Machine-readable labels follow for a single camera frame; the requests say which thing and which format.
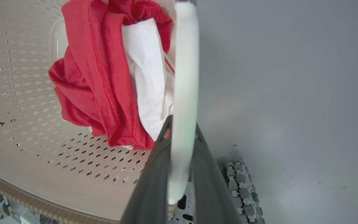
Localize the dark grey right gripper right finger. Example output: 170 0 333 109
191 124 241 224

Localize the red garment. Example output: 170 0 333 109
48 0 173 151

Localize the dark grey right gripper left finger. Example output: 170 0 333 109
121 115 173 224

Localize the grey roller wheel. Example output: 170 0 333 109
218 158 265 224

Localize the white garment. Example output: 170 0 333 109
87 18 176 150

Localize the white perforated plastic laundry basket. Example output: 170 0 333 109
0 0 200 224

